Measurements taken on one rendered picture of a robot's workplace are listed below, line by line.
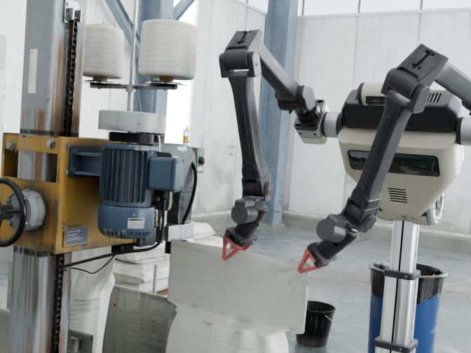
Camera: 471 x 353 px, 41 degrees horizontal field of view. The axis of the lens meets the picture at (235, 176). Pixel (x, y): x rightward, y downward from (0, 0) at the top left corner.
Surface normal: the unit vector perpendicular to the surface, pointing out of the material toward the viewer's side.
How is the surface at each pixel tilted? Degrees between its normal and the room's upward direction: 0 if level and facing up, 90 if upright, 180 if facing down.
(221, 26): 90
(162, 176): 90
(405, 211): 130
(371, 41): 90
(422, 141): 40
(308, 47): 90
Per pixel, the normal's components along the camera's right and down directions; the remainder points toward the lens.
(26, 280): -0.52, 0.00
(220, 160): 0.85, 0.09
